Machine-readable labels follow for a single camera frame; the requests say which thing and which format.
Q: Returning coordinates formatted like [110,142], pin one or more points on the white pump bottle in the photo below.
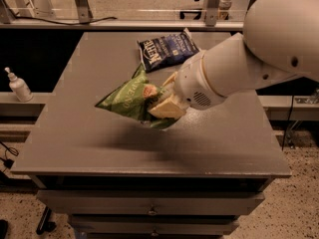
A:
[19,87]

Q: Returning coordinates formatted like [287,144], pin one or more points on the metal bracket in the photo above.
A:
[84,11]
[211,12]

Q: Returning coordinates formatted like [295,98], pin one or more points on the metal bracket left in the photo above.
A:
[84,11]

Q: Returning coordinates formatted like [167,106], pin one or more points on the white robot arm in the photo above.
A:
[279,43]

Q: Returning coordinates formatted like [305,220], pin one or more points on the green jalapeno chip bag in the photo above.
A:
[133,98]

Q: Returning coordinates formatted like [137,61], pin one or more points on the grey top drawer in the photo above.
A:
[150,202]

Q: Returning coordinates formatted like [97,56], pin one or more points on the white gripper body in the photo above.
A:
[191,84]

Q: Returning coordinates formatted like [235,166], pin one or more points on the grey lower drawer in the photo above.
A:
[156,225]

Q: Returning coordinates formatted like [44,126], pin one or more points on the metal bracket right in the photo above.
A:
[211,12]

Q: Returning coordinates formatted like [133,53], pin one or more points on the blue chip bag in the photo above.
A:
[167,51]

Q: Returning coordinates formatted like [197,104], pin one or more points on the grey drawer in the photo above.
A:
[156,225]
[150,202]

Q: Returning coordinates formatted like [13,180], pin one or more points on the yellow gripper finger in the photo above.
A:
[170,79]
[171,108]

